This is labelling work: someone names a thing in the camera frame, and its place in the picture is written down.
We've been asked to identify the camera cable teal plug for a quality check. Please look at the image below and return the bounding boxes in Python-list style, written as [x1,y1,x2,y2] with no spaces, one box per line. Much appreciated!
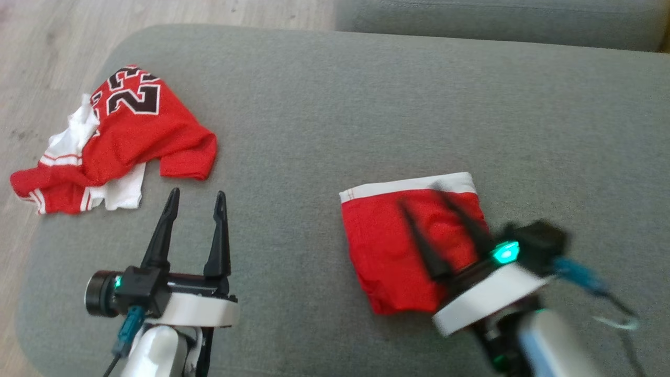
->
[552,257,639,317]
[102,306,147,377]

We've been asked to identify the left camera cable teal plug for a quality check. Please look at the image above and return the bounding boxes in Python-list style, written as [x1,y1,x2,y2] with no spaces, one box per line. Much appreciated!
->
[102,306,147,377]

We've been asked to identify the red shorts white waistband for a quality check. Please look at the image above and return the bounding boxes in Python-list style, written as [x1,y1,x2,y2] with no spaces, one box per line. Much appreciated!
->
[339,172,490,316]

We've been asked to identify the grey fabric sofa seat cushion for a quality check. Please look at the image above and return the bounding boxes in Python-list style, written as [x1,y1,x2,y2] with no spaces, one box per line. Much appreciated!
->
[16,24,670,377]

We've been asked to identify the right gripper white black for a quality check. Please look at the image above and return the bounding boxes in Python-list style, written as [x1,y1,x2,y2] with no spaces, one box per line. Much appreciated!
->
[398,189,551,337]

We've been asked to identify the right camera cable teal plug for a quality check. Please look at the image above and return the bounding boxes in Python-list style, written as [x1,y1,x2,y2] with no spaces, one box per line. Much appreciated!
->
[552,257,639,317]

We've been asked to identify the grey fabric sofa back cushion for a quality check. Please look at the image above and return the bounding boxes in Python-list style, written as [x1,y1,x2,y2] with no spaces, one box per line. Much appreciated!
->
[334,0,670,52]

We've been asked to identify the red basketball jersey white trim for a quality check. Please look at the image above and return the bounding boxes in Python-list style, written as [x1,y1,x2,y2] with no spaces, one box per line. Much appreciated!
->
[9,64,218,215]

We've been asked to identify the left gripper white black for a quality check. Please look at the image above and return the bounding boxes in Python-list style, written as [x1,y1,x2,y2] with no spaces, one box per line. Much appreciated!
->
[85,187,240,329]

